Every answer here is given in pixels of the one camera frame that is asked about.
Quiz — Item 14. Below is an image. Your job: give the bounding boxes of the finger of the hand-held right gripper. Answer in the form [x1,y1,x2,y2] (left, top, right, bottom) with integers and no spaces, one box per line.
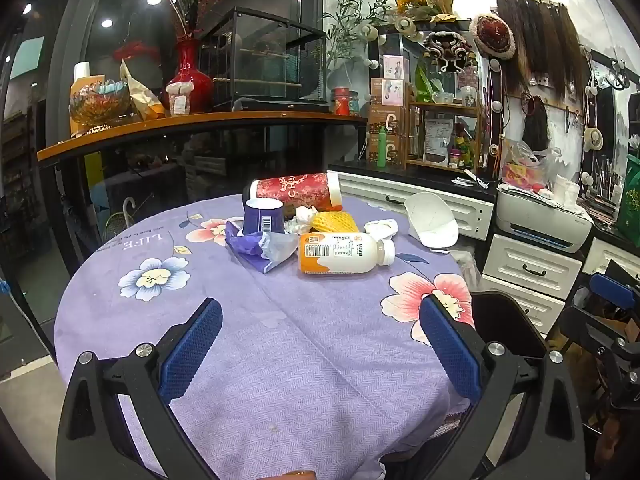
[588,272,638,312]
[559,305,628,348]

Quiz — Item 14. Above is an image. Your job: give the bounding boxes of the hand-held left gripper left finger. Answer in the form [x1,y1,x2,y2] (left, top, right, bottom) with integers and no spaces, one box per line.
[56,297,223,480]

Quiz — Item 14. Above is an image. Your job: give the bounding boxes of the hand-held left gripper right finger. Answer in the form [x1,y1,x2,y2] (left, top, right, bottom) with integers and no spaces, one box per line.
[419,294,586,480]

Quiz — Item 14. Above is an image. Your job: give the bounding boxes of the black trash bin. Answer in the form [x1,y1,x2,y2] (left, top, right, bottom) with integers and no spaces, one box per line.
[470,290,551,441]

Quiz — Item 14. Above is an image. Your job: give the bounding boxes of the purple plastic wrapper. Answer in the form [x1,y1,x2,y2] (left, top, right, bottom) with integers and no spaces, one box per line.
[224,220,299,274]

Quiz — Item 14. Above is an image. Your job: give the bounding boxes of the white tissue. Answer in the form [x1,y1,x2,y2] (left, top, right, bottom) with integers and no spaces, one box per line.
[283,205,318,236]
[364,218,400,241]

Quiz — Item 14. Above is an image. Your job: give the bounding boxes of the white and orange plastic bottle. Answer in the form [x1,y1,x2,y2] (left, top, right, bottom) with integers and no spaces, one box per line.
[298,232,396,277]

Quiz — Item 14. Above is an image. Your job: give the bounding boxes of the purple paper cup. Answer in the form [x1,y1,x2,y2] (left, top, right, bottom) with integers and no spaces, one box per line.
[243,198,284,236]

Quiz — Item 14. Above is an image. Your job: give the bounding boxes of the yellow foam fruit net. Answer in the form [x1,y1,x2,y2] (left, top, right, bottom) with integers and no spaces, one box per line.
[307,211,361,235]

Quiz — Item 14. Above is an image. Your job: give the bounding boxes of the white drawer stack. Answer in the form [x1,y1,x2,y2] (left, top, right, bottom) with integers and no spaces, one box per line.
[482,233,583,336]

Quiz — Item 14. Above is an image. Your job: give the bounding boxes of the purple floral tablecloth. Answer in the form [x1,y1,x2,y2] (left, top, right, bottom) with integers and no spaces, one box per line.
[54,192,476,480]

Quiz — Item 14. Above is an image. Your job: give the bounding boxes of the green shopping bag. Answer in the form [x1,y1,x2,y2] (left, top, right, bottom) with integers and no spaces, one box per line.
[616,154,640,246]

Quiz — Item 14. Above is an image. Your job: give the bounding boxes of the white printer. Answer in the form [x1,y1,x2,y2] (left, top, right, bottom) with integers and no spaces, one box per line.
[496,183,594,254]

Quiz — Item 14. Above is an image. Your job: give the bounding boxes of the white paper box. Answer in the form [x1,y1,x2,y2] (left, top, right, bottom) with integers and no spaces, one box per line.
[552,175,581,208]

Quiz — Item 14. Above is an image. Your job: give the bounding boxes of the plastic bag with colourful items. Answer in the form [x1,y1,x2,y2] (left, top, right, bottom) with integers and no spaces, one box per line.
[501,141,551,191]

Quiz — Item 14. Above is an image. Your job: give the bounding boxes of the wide white drawer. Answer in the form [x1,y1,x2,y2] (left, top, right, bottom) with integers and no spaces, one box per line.
[332,170,496,241]

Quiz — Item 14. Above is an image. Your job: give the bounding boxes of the white clip tool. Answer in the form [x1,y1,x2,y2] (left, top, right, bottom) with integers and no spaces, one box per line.
[452,170,488,188]

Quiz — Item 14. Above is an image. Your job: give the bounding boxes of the dark wig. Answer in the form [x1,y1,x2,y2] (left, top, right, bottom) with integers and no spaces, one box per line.
[522,95,551,153]

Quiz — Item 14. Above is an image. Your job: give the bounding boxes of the colourful toy figure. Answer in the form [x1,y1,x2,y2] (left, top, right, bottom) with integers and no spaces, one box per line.
[450,132,473,168]

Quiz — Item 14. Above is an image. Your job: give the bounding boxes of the brown printed box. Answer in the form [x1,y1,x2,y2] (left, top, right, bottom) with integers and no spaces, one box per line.
[367,109,407,137]
[367,136,407,167]

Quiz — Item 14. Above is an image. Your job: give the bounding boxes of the printed paper sheet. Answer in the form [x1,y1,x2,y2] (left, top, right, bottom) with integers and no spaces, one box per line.
[424,117,453,163]

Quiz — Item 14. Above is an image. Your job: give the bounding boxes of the curved wooden counter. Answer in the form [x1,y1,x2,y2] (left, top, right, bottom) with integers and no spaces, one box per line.
[37,110,368,163]

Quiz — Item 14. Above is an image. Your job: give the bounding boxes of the wooden desktop rack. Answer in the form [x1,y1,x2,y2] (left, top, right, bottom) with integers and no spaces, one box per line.
[407,101,483,171]

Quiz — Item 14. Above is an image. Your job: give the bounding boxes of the hanging hair extensions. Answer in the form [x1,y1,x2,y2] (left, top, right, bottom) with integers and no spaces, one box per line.
[495,0,588,96]

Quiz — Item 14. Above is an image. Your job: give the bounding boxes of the small white jar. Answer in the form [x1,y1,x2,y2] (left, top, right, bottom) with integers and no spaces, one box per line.
[166,81,193,117]

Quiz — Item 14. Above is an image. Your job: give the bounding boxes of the brown snack bag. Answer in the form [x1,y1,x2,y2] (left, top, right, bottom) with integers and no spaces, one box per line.
[120,59,166,121]

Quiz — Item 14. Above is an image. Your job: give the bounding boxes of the ornate glass bowl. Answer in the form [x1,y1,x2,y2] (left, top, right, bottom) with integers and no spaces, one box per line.
[68,80,132,133]

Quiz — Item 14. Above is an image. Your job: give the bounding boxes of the red vase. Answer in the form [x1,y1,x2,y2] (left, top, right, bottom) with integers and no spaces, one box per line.
[165,37,213,113]

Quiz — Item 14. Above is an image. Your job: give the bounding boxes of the round red hat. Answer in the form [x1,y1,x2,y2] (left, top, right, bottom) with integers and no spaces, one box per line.
[470,14,516,60]

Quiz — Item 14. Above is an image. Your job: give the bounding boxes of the ornate dark headdress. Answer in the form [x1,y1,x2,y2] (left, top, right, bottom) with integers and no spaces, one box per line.
[422,30,476,73]

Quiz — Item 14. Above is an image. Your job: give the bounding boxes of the glass display case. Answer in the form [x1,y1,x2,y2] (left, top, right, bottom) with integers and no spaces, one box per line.
[199,6,328,113]

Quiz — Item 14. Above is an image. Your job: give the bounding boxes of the red decorative branches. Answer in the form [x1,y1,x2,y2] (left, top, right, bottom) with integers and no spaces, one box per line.
[162,0,221,41]

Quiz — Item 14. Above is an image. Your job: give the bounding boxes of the green leafy branches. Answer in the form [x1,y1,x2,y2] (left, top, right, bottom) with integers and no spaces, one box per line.
[322,0,408,68]

